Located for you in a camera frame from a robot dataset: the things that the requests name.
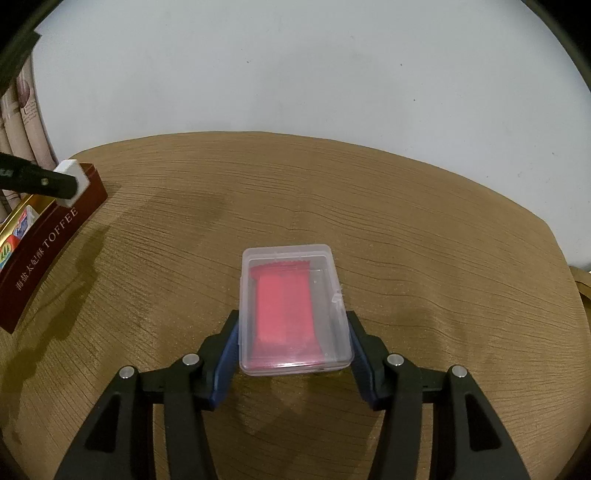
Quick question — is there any dark red tin box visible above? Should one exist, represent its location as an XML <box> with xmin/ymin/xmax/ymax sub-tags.
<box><xmin>0</xmin><ymin>162</ymin><xmax>109</xmax><ymax>334</ymax></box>

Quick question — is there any clear plastic box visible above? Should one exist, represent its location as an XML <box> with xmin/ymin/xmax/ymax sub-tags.
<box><xmin>239</xmin><ymin>242</ymin><xmax>355</xmax><ymax>377</ymax></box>

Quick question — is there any blue-labelled clear floss case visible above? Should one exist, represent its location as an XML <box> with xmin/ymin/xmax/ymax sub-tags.
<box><xmin>11</xmin><ymin>205</ymin><xmax>40</xmax><ymax>241</ymax></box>

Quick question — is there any white cube with zigzag sides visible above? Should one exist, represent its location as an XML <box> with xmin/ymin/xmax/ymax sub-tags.
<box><xmin>52</xmin><ymin>159</ymin><xmax>88</xmax><ymax>206</ymax></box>

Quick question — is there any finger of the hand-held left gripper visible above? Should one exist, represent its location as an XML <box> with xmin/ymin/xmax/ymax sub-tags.
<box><xmin>0</xmin><ymin>30</ymin><xmax>42</xmax><ymax>90</ymax></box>
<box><xmin>0</xmin><ymin>154</ymin><xmax>79</xmax><ymax>200</ymax></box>

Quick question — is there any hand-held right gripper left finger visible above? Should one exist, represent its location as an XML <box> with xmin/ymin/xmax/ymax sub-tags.
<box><xmin>60</xmin><ymin>310</ymin><xmax>241</xmax><ymax>480</ymax></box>

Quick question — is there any beige patterned curtain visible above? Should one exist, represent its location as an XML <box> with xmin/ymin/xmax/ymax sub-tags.
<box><xmin>0</xmin><ymin>60</ymin><xmax>61</xmax><ymax>222</ymax></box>

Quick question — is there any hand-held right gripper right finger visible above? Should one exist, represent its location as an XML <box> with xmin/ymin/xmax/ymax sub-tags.
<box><xmin>345</xmin><ymin>310</ymin><xmax>532</xmax><ymax>480</ymax></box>

